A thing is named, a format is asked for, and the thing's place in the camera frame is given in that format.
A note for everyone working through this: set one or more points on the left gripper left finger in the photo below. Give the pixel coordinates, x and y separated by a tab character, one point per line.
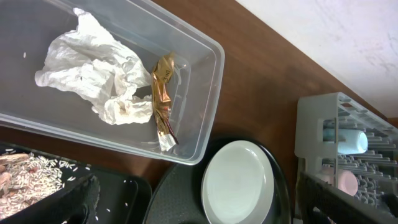
75	203

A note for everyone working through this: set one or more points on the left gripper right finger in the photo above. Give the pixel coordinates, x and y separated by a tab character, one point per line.
320	202

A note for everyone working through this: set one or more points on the pink cup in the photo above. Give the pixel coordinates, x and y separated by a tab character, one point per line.
347	181

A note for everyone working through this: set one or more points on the food scraps and rice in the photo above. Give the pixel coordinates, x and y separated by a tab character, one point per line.
32	179

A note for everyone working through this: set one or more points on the blue cup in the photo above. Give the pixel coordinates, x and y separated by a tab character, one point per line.
350	141

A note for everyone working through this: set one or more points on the grey plate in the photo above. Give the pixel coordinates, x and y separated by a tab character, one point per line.
238	185

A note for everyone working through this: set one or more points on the gold foil wrapper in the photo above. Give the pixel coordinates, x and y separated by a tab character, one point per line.
161	101

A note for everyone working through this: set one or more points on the white tissue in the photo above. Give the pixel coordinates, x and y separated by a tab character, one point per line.
90	62

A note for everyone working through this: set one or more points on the grey dishwasher rack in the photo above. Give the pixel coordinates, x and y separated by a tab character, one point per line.
375	170

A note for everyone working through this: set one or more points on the clear plastic waste bin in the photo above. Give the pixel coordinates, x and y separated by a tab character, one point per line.
28	28

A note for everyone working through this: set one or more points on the black rectangular tray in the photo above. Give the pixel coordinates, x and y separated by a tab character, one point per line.
122	198

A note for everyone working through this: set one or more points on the round black serving tray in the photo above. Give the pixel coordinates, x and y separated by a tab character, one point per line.
177	197

